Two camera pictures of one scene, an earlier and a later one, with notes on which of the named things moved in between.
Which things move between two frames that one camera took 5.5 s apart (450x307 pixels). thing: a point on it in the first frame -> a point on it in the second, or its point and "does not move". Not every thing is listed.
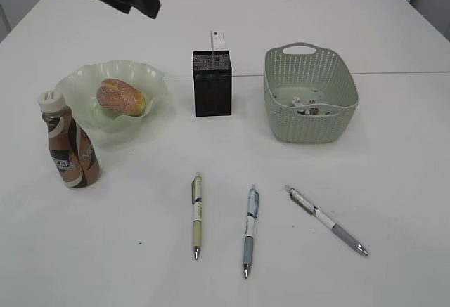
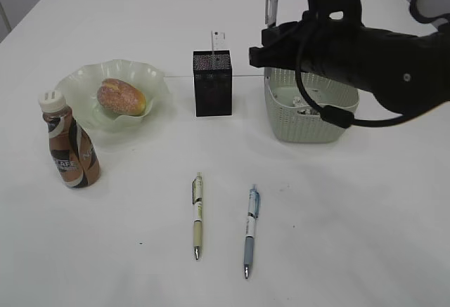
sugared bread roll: x=120 y=98 does not move
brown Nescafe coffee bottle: x=72 y=149 does not move
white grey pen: x=302 y=200 -> x=271 y=8
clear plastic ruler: x=218 y=39 does not move
